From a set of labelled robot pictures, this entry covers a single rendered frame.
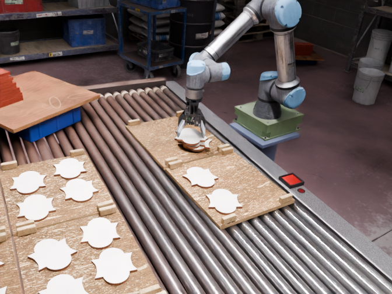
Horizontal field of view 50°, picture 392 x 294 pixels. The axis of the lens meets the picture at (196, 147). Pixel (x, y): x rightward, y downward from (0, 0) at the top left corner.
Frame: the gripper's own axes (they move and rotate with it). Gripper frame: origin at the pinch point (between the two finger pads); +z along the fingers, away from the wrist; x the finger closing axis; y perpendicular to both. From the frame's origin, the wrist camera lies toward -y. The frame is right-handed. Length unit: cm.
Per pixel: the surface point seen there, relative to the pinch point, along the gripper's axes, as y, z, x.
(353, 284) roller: 79, 7, 47
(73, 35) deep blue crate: -392, 69, -135
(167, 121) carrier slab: -24.9, 5.4, -10.4
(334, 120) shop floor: -230, 99, 171
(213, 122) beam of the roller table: -29.1, 7.5, 13.4
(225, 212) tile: 48.5, 4.3, 10.8
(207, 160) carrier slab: 12.1, 5.4, 7.4
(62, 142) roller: -3, 7, -58
